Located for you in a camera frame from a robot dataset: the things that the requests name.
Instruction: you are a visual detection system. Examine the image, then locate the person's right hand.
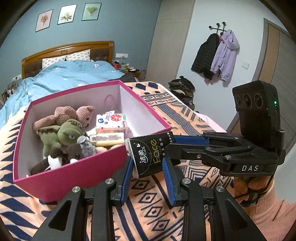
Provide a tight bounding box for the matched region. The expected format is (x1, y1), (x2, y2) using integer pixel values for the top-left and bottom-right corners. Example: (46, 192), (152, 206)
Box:
(232, 175), (274, 205)

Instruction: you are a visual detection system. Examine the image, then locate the black tissue pack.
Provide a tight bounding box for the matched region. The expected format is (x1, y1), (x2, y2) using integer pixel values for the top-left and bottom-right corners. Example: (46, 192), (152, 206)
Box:
(124, 131), (174, 179)

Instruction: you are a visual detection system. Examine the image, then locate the framed white flower picture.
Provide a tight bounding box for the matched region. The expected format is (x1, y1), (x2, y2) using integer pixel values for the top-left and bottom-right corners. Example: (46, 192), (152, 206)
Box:
(57, 4), (77, 25)

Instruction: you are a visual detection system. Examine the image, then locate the blue duvet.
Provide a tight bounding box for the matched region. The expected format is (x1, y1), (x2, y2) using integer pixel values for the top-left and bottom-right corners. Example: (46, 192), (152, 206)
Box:
(0, 60), (126, 127)

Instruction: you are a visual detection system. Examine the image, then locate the purple jacket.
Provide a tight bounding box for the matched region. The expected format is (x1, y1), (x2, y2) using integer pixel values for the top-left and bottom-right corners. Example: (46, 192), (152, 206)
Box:
(210, 29), (240, 82)

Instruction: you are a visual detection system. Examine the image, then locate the grey furry plush toy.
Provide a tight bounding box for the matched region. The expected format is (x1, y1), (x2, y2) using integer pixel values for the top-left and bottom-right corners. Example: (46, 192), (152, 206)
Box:
(76, 136), (99, 158)

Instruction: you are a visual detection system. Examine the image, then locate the dark grey garment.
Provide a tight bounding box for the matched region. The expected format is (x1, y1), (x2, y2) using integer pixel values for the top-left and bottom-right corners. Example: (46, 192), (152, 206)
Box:
(121, 73), (139, 83)

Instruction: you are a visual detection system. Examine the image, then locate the beige wardrobe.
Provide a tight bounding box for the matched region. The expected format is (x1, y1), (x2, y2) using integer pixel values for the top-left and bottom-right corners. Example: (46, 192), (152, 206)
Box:
(147, 0), (196, 88)

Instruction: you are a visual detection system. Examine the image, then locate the black coat hook rack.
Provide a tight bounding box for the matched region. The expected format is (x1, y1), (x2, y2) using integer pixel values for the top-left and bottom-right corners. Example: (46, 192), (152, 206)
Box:
(209, 22), (227, 35)

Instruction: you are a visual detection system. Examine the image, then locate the pink knitted bear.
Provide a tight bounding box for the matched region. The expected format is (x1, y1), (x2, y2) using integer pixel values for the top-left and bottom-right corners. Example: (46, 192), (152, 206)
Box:
(33, 105), (96, 133)

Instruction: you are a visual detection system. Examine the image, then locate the framed green leaf picture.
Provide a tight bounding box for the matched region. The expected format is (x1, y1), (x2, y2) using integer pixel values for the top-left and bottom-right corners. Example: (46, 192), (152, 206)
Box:
(82, 3), (102, 21)

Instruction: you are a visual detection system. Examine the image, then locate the black cable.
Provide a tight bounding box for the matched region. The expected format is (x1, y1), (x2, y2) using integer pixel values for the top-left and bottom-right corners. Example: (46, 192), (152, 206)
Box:
(233, 177), (273, 207)

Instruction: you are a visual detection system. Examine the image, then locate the cream plush toy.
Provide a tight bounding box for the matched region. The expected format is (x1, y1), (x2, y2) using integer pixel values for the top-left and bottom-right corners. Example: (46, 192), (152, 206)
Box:
(96, 144), (121, 153)

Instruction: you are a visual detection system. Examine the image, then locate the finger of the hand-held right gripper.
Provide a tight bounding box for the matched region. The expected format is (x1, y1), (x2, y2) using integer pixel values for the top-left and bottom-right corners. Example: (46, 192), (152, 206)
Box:
(172, 133), (252, 152)
(165, 142), (236, 171)

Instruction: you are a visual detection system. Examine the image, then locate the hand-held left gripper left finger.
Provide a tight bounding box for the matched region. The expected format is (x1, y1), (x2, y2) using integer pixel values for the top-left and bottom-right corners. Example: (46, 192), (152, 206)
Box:
(31, 156), (134, 241)

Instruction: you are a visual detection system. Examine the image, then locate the wooden nightstand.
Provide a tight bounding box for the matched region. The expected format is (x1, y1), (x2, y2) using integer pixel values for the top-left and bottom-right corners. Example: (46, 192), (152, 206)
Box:
(120, 65), (147, 82)

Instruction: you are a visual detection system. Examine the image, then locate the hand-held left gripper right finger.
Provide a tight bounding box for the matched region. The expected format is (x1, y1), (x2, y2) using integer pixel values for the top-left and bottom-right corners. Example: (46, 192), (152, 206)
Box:
(162, 156), (266, 241)

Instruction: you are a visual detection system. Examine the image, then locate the wooden door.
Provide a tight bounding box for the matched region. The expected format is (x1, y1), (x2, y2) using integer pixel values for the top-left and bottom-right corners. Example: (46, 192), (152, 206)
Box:
(225, 17), (296, 151)

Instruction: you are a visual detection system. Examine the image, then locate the black jacket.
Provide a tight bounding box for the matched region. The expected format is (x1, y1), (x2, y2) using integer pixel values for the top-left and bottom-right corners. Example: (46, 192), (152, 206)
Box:
(191, 33), (219, 79)

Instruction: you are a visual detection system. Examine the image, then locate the white patterned pillow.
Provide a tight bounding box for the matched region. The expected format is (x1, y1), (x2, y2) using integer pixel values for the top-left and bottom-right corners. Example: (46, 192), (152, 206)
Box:
(42, 57), (67, 69)
(66, 49), (90, 62)

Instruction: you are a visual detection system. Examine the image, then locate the pink cardboard box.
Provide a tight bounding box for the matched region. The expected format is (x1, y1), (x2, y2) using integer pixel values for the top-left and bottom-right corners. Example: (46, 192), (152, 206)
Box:
(13, 80), (172, 204)

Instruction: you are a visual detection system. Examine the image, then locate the brown plush toy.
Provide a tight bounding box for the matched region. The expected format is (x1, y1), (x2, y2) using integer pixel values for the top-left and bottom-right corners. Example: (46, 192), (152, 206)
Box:
(31, 142), (85, 175)

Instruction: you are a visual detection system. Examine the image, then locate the flower print tissue pack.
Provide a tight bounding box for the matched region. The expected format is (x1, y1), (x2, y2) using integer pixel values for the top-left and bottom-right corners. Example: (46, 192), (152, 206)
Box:
(95, 111), (129, 134)

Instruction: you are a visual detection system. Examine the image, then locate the green plush dinosaur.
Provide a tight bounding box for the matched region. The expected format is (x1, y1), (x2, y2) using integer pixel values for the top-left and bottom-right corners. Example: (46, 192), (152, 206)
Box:
(37, 119), (87, 157)

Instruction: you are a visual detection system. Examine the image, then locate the pile of dark bags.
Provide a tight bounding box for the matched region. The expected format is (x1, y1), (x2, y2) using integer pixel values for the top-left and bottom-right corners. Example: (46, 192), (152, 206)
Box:
(168, 76), (196, 109)

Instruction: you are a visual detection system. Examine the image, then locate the orange patterned blanket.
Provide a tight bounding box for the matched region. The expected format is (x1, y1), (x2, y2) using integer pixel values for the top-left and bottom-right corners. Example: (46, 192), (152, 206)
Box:
(0, 81), (245, 241)

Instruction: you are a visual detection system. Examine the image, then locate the framed pink flower picture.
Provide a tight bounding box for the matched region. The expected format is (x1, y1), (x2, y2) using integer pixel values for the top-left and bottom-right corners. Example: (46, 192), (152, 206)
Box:
(35, 9), (53, 33)

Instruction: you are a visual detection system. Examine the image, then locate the yellow tissue pack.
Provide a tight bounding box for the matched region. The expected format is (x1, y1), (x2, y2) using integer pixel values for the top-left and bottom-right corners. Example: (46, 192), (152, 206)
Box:
(89, 132), (125, 146)

